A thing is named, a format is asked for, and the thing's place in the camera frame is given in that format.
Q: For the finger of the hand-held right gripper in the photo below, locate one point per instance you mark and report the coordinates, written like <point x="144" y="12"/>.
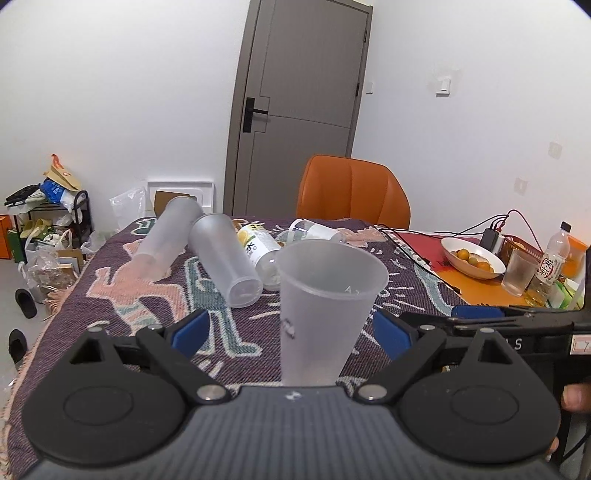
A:
<point x="478" y="312"/>
<point x="434" y="319"/>

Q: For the person's right hand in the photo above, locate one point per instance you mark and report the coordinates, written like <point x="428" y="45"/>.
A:
<point x="578" y="398"/>

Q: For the orange box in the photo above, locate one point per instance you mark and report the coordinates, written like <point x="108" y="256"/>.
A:
<point x="3" y="237"/>

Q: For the yellow paper bag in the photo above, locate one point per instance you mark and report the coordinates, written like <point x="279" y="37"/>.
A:
<point x="60" y="173"/>

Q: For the white bowl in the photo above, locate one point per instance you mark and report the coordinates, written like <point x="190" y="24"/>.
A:
<point x="455" y="265"/>

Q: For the brown cardboard box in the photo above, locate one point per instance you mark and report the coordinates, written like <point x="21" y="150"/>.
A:
<point x="164" y="202"/>

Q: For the wide frosted plastic cup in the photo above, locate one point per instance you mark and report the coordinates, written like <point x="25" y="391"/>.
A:
<point x="318" y="323"/>

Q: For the tea drink bottle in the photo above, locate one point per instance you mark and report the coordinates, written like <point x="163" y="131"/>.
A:
<point x="549" y="267"/>

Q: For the small cardboard box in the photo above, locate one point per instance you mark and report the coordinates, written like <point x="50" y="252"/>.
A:
<point x="71" y="261"/>

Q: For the small clear glass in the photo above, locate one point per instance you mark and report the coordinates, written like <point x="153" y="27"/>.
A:
<point x="519" y="274"/>

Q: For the blue white bag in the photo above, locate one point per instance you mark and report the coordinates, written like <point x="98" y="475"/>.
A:
<point x="54" y="191"/>

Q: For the grey door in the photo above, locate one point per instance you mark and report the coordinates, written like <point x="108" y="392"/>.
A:
<point x="300" y="138"/>

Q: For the white light switch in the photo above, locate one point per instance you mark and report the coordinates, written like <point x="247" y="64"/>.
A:
<point x="443" y="84"/>

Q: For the pile of small oranges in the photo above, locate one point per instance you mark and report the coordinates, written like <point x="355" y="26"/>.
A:
<point x="471" y="261"/>

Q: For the orange plastic basket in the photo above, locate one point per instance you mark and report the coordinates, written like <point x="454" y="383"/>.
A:
<point x="519" y="242"/>

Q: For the white label clear bottle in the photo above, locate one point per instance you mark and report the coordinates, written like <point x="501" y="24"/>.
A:
<point x="315" y="230"/>

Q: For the orange chair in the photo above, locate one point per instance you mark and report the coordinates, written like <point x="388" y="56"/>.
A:
<point x="351" y="194"/>

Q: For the orange package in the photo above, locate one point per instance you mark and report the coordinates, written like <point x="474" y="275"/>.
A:
<point x="577" y="256"/>

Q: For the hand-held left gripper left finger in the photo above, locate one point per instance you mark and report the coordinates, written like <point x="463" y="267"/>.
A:
<point x="190" y="333"/>

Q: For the crumpled clear plastic bag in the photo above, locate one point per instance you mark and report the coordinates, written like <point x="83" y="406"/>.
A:
<point x="44" y="274"/>

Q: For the tall frosted plastic cup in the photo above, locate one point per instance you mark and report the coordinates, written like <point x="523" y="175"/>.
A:
<point x="166" y="235"/>
<point x="221" y="258"/>

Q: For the printed blanket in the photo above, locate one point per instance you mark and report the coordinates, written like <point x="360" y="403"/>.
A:
<point x="138" y="300"/>

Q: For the black shoe rack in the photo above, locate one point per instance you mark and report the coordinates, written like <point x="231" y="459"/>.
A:
<point x="82" y="217"/>

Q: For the white wall outlet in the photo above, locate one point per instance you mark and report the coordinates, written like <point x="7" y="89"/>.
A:
<point x="555" y="150"/>
<point x="521" y="186"/>

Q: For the white tray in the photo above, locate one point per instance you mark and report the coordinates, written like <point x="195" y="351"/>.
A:
<point x="182" y="185"/>

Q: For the yellow label plastic bottle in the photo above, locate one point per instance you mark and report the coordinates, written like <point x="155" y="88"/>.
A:
<point x="255" y="243"/>

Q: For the red placemat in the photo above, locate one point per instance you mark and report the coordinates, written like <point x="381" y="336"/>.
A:
<point x="422" y="244"/>

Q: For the orange placemat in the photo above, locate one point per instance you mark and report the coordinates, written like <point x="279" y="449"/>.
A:
<point x="475" y="288"/>

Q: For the green package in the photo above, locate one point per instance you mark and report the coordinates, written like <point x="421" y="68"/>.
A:
<point x="565" y="295"/>

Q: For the black slipper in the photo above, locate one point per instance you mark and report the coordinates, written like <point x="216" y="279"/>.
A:
<point x="25" y="303"/>
<point x="17" y="346"/>

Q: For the black power adapter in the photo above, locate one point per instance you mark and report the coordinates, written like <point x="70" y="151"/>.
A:
<point x="489" y="240"/>

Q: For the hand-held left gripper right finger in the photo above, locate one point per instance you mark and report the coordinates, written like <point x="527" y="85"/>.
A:
<point x="391" y="333"/>

